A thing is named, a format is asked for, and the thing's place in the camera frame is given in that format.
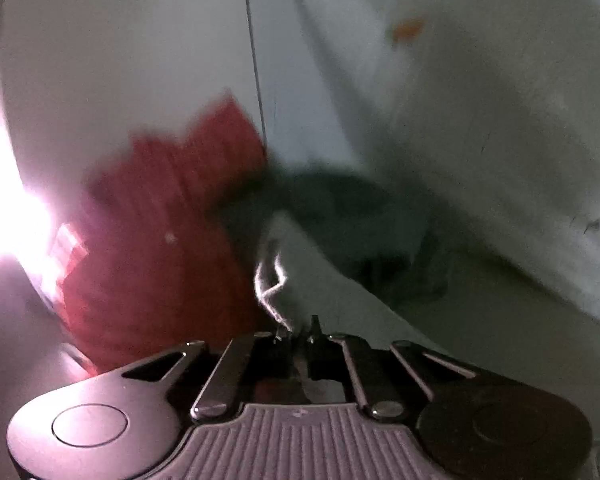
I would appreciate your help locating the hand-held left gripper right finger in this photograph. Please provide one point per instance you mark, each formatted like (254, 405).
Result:
(375, 380)

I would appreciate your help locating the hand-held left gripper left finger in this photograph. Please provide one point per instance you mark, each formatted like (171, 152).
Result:
(220, 385)

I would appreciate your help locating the grey garment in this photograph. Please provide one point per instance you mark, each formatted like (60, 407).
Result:
(330, 295)

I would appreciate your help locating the red checked garment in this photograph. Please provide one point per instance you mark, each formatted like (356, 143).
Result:
(160, 240)

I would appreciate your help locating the dark blue garment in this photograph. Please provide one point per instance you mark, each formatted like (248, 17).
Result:
(340, 210)

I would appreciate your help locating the carrot printed pale sheet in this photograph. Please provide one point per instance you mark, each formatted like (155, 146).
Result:
(480, 110)

